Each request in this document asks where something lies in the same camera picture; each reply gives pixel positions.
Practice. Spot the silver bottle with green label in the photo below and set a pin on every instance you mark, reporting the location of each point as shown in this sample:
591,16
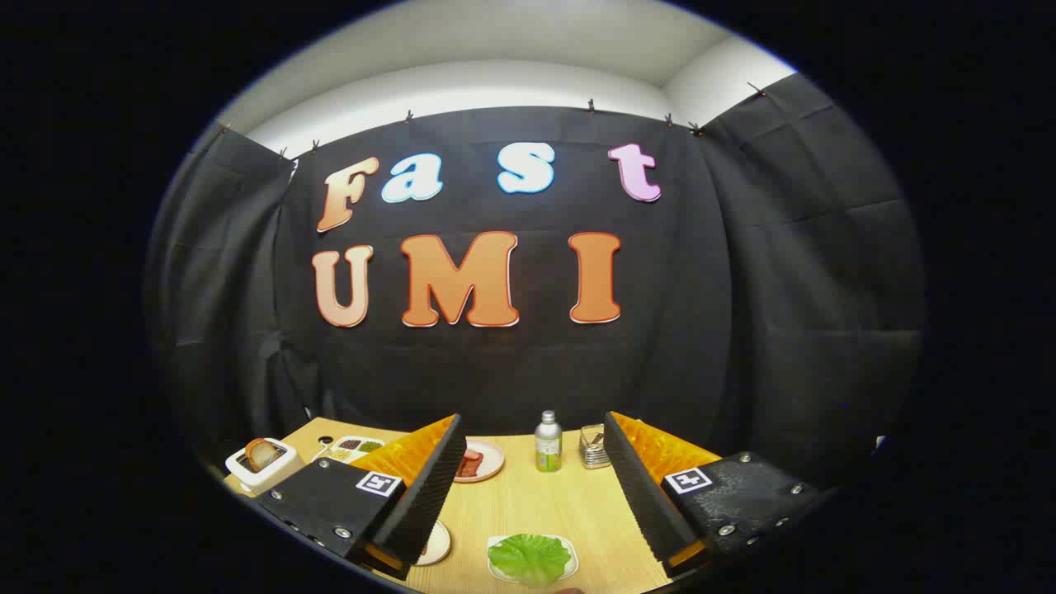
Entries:
548,445

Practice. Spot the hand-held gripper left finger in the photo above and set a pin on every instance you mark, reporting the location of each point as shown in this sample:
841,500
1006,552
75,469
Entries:
425,503

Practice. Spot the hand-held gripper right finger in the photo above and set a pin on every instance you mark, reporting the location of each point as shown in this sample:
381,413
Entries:
648,495

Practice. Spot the white divided dish of beans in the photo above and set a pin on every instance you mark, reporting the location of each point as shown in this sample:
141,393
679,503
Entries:
351,448

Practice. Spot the white toaster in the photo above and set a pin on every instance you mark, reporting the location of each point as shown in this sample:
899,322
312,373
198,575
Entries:
276,474

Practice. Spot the round white plate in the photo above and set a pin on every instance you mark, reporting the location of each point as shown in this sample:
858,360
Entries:
439,544

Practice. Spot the brown meat slices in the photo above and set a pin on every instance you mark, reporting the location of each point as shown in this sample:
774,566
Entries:
469,466

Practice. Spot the green lettuce leaf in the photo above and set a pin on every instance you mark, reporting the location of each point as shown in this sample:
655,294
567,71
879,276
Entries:
528,559

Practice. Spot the pink plate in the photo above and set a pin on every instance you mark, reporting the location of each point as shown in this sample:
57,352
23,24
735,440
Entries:
492,458

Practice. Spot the white rounded rectangular dish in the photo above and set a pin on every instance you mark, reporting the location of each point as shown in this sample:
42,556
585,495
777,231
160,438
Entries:
573,563

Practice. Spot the toasted bread slice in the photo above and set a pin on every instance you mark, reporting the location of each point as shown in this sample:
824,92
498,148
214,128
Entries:
262,454

